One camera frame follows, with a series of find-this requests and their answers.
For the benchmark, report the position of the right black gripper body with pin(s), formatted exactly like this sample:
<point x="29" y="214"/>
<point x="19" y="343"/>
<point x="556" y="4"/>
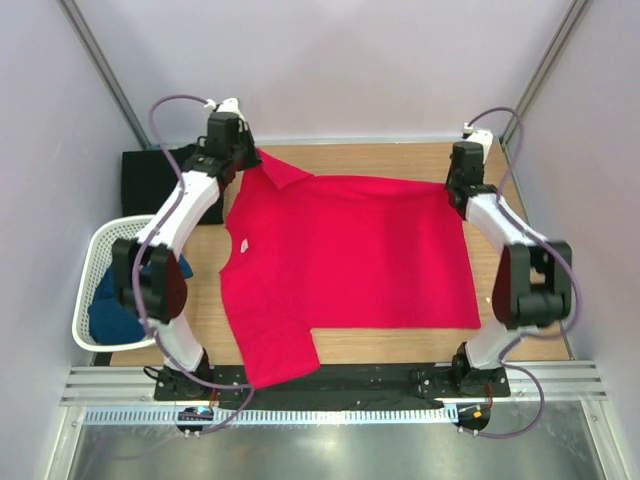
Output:
<point x="451" y="181"/>

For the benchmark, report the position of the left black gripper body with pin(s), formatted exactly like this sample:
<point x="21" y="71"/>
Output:
<point x="244" y="153"/>

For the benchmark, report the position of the red t shirt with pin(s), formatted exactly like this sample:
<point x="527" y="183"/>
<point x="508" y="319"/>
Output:
<point x="337" y="251"/>

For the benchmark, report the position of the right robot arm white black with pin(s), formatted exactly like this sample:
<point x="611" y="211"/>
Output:
<point x="532" y="288"/>

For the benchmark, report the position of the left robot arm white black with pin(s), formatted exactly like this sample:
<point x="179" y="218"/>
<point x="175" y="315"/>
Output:
<point x="148" y="280"/>

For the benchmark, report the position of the folded black t shirt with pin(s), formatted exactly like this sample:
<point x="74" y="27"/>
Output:
<point x="147" y="180"/>

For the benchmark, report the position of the white plastic laundry basket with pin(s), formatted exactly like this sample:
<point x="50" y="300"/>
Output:
<point x="98" y="258"/>

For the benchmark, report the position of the blue t shirt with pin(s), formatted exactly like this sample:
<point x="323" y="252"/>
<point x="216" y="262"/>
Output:
<point x="109" y="322"/>

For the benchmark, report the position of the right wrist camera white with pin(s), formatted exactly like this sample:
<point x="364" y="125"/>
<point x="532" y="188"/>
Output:
<point x="482" y="136"/>

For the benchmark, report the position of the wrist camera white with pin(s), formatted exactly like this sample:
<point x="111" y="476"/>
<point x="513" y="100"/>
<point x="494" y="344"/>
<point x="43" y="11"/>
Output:
<point x="229" y="105"/>
<point x="482" y="136"/>

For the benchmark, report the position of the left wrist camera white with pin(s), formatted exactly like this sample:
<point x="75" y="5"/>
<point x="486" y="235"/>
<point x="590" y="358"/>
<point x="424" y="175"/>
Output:
<point x="229" y="105"/>

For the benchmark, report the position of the right aluminium corner post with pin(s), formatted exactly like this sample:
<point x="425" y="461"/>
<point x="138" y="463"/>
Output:
<point x="560" y="39"/>

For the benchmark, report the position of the aluminium corner post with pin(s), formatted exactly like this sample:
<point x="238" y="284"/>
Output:
<point x="104" y="70"/>
<point x="560" y="39"/>

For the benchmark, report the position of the left aluminium corner post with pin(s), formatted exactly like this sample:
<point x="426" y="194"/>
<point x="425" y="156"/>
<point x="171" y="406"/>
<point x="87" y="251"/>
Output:
<point x="104" y="70"/>

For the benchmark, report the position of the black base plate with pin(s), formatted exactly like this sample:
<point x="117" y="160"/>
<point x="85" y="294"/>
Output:
<point x="335" y="387"/>

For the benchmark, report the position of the aluminium rail frame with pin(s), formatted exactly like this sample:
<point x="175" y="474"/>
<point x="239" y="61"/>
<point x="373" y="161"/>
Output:
<point x="554" y="380"/>

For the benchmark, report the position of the white slotted cable duct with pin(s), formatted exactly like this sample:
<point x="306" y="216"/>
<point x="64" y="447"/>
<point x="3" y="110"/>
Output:
<point x="201" y="416"/>

